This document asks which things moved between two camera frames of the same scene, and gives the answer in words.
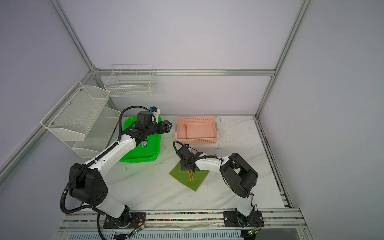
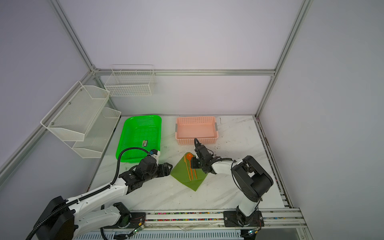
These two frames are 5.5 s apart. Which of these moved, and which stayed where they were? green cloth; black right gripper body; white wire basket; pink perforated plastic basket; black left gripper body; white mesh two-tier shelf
Moved: black right gripper body; black left gripper body
Stayed: green cloth; white mesh two-tier shelf; pink perforated plastic basket; white wire basket
